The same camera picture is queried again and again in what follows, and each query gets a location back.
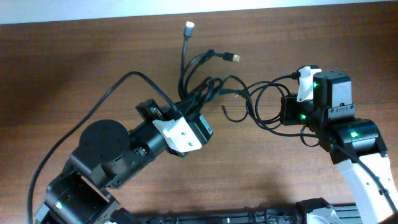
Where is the thick black USB cable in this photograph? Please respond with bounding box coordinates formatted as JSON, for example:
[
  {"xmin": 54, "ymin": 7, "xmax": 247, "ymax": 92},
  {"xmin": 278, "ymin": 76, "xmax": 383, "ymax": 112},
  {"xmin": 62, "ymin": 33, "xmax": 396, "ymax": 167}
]
[{"xmin": 177, "ymin": 21, "xmax": 242, "ymax": 113}]

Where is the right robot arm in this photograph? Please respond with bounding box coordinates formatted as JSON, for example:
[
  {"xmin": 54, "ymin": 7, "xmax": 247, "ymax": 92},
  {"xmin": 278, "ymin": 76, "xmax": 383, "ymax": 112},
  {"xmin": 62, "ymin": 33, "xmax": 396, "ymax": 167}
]
[{"xmin": 280, "ymin": 66, "xmax": 397, "ymax": 223}]

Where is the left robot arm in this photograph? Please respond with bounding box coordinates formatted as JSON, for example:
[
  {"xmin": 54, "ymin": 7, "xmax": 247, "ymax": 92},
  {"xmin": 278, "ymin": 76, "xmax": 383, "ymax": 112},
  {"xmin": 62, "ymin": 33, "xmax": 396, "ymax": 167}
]
[{"xmin": 35, "ymin": 99, "xmax": 202, "ymax": 223}]

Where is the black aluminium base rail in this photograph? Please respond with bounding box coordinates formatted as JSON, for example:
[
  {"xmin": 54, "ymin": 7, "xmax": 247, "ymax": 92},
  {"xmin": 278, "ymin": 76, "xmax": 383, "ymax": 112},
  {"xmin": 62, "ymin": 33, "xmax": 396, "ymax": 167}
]
[{"xmin": 106, "ymin": 201, "xmax": 363, "ymax": 224}]

